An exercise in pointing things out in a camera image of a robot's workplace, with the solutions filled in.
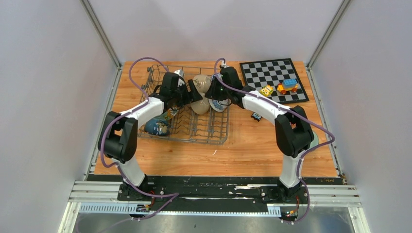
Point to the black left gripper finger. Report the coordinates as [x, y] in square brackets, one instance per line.
[190, 99]
[194, 93]

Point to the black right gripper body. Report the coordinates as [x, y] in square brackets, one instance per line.
[223, 93]

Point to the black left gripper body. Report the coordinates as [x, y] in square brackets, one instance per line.
[178, 95]

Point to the plain beige bowl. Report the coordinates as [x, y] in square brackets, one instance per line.
[202, 106]

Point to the white bowl green dashes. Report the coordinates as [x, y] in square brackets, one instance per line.
[315, 141]

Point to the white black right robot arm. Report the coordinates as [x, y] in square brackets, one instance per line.
[294, 135]

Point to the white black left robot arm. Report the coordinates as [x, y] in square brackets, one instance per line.
[118, 139]

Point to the blue white zigzag bowl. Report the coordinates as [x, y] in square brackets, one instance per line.
[216, 79]

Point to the white bowl blue roses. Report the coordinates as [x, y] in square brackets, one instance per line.
[219, 105]

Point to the beige bowl with flower sprig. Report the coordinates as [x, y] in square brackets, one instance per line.
[202, 82]

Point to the teal bowl with orange flower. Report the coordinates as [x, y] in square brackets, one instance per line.
[170, 113]

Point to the black white chessboard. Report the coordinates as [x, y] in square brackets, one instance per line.
[259, 74]

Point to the dark blue floral bowl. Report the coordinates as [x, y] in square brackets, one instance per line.
[157, 126]

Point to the yellow owl toy block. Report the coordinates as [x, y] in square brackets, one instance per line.
[267, 91]

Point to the black blue owl block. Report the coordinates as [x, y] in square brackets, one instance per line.
[256, 116]

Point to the toy brick car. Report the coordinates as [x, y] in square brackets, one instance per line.
[288, 85]

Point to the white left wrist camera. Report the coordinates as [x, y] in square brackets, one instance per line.
[181, 80]

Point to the grey wire dish rack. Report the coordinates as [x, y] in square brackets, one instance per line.
[187, 126]

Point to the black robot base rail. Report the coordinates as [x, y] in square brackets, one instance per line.
[214, 194]

